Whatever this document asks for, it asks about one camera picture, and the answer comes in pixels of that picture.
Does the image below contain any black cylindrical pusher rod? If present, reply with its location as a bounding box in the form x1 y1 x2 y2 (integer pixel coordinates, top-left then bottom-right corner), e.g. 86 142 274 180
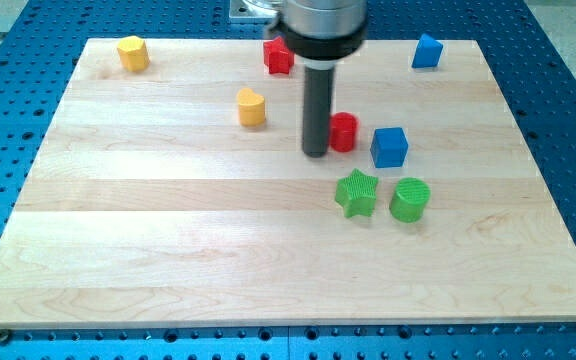
301 67 334 158

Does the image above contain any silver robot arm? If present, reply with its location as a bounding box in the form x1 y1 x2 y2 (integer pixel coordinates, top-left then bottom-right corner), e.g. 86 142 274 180
265 0 368 158

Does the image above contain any red star block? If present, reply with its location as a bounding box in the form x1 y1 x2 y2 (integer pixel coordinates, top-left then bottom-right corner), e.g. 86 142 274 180
263 36 294 75

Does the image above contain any green star block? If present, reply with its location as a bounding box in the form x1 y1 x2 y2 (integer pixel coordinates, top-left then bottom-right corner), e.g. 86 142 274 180
335 169 378 218

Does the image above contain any red cylinder block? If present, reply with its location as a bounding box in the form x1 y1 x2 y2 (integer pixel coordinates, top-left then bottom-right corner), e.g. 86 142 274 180
329 112 358 152

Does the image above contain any yellow heart block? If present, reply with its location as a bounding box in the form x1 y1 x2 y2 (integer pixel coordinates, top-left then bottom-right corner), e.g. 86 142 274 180
236 88 266 127

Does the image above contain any blue cube block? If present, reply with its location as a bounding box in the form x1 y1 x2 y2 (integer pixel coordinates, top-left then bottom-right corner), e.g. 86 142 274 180
370 127 408 168

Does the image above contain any blue triangle block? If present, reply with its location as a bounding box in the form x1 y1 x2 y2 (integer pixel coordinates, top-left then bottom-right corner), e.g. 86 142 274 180
411 33 443 69

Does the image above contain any green cylinder block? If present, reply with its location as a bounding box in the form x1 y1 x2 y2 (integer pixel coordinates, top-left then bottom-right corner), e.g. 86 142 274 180
389 177 431 223

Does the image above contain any light wooden board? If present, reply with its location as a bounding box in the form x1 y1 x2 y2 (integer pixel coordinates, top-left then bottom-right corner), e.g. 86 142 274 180
0 39 576 329

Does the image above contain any yellow hexagon block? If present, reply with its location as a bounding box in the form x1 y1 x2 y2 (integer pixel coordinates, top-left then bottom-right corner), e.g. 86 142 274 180
117 35 150 72

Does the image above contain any blue perforated table plate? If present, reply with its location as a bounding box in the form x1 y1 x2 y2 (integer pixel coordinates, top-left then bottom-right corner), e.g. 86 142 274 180
0 1 576 359

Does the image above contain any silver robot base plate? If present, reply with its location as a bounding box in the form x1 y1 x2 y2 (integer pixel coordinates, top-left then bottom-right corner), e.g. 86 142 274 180
228 0 282 23

